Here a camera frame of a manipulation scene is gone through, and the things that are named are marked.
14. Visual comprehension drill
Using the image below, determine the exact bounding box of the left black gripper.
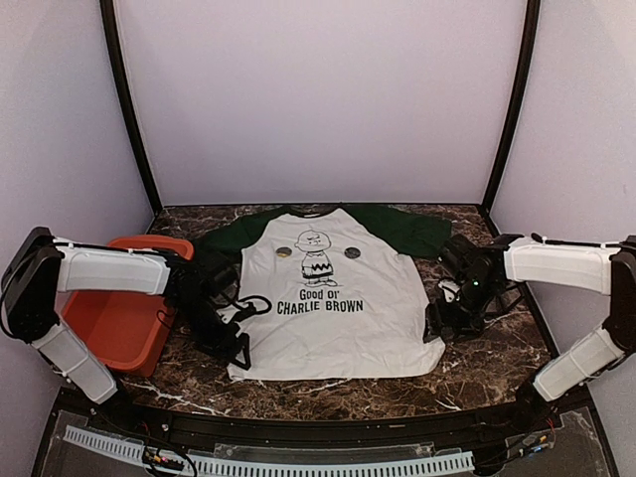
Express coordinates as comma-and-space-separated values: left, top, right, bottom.
172, 293, 251, 370

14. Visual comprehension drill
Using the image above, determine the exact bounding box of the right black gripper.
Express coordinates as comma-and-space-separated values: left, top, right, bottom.
423, 274, 500, 342

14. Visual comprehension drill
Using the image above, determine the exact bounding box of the white green Charlie Brown shirt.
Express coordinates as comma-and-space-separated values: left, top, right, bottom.
195, 208, 445, 382

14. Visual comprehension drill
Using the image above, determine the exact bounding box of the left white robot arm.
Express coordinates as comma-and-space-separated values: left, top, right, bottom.
1, 227, 250, 433

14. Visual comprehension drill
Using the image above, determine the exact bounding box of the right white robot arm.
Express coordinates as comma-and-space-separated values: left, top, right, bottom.
426, 234, 635, 431

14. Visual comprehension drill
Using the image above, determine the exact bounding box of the black brooch stand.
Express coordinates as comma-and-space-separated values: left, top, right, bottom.
486, 284, 524, 321

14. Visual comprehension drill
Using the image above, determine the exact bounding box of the red plastic bin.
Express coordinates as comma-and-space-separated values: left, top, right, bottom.
58, 235, 194, 377

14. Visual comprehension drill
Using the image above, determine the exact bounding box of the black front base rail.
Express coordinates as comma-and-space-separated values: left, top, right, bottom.
59, 382, 592, 453

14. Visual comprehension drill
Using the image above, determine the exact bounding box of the white slotted cable duct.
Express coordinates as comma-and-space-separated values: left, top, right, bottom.
63, 425, 475, 476

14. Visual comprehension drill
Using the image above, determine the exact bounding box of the left black frame post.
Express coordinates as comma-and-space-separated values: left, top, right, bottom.
99, 0, 164, 217

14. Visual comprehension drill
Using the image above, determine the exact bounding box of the black frame post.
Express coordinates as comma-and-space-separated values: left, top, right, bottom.
480, 0, 542, 216
99, 0, 164, 217

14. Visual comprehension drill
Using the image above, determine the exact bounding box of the right black frame post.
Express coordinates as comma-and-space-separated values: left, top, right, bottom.
480, 0, 542, 216

